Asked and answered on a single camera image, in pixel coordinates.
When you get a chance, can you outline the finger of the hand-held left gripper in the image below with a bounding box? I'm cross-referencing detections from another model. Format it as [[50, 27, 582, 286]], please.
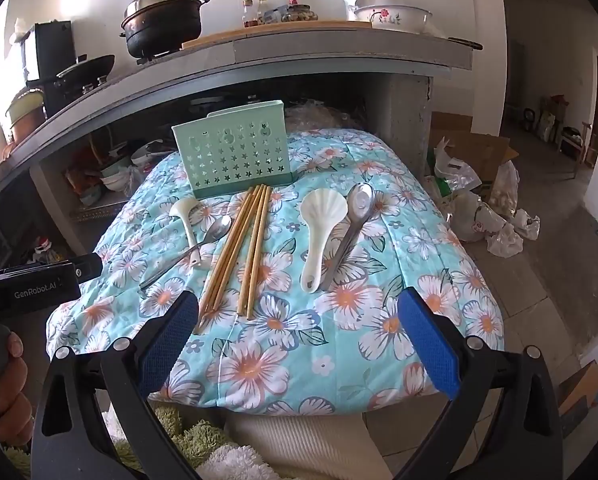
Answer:
[[74, 252, 102, 281]]

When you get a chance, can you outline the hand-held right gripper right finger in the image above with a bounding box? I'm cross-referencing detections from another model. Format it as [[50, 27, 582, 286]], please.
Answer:
[[396, 287, 564, 480]]

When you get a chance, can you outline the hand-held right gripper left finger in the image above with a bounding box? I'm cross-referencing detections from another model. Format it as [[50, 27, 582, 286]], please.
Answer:
[[30, 290, 202, 480]]

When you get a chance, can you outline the bamboo chopstick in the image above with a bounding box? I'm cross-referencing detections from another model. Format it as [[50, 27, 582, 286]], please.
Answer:
[[196, 186, 258, 335], [237, 185, 268, 316], [246, 187, 273, 320]]

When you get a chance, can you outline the bundle of wooden chopsticks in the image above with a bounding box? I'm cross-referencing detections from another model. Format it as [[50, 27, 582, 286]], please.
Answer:
[[210, 185, 263, 312]]

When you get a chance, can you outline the small metal spoon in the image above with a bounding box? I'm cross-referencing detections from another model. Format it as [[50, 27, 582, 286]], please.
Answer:
[[139, 215, 233, 290]]

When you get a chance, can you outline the large metal spoon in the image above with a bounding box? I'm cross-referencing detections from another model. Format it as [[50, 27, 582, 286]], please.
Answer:
[[319, 182, 376, 292]]

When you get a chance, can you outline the white shell-shaped rice paddle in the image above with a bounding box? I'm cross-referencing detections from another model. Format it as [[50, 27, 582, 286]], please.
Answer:
[[300, 187, 349, 293]]

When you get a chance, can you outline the green star-cut utensil holder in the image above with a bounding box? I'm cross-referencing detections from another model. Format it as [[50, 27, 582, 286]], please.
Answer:
[[171, 101, 300, 200]]

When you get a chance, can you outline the person's left hand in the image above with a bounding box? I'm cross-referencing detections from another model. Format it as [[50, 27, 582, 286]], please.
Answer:
[[0, 332, 34, 446]]

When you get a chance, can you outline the clear plastic bag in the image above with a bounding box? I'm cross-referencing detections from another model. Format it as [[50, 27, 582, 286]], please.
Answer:
[[119, 167, 146, 197]]

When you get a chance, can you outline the stack of ceramic bowls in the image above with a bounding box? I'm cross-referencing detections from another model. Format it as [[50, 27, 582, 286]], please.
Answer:
[[99, 157, 130, 192]]

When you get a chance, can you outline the green shaggy mat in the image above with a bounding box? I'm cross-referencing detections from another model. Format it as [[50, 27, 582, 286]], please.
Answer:
[[4, 402, 230, 480]]

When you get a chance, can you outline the floral turquoise blanket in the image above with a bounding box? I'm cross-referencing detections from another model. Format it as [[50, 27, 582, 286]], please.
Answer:
[[45, 127, 505, 417]]

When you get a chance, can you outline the white plastic bag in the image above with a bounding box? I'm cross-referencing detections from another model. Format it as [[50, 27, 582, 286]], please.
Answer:
[[489, 160, 521, 216], [486, 225, 525, 260], [512, 209, 541, 241], [452, 192, 510, 243], [431, 137, 482, 196]]

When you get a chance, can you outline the white fluffy cloth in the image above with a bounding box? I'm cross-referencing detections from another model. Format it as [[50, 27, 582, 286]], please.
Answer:
[[189, 442, 280, 480]]

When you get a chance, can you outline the white ribbed cloth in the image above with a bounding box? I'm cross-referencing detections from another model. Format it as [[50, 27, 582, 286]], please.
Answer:
[[224, 410, 395, 480]]

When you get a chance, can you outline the orange patterned carton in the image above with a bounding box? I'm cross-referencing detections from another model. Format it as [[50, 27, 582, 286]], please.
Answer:
[[559, 360, 598, 438]]

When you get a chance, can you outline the brown pot with pale lid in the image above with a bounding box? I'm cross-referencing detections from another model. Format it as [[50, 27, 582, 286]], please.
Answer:
[[5, 87, 47, 143]]

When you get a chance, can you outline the black wok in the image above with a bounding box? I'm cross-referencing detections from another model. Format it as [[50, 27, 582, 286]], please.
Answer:
[[54, 54, 116, 92]]

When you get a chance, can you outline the cardboard box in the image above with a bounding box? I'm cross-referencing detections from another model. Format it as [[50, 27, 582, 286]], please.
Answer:
[[431, 132, 520, 201]]

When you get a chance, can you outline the gas stove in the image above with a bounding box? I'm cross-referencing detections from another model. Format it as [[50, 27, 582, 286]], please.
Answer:
[[44, 45, 205, 106]]

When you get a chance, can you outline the black box appliance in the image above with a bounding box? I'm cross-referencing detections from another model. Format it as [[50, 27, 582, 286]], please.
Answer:
[[34, 21, 77, 81]]

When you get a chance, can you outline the wooden chair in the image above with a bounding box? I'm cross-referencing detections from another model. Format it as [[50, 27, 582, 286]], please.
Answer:
[[559, 120, 598, 167]]

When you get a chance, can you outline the black cooking pot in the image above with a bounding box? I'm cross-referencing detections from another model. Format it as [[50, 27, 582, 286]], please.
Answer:
[[120, 0, 212, 59]]

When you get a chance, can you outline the clear plastic wrap bundle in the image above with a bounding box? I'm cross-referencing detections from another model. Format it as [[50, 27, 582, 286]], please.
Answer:
[[284, 100, 360, 133]]

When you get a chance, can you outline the black pan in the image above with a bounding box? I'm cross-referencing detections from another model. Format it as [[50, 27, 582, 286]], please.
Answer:
[[446, 35, 484, 52]]

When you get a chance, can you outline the wooden cutting board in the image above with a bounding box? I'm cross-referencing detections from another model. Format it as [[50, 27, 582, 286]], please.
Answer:
[[180, 19, 380, 51]]

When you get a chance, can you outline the grey concrete counter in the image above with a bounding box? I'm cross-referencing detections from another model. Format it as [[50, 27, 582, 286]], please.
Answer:
[[0, 22, 485, 201]]

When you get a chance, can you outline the white floral enamel bowl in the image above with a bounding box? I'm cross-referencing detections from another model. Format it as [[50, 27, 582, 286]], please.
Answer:
[[354, 4, 434, 35]]

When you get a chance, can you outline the glass jar of pickles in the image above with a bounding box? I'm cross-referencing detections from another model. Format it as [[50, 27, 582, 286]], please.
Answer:
[[280, 5, 320, 23]]

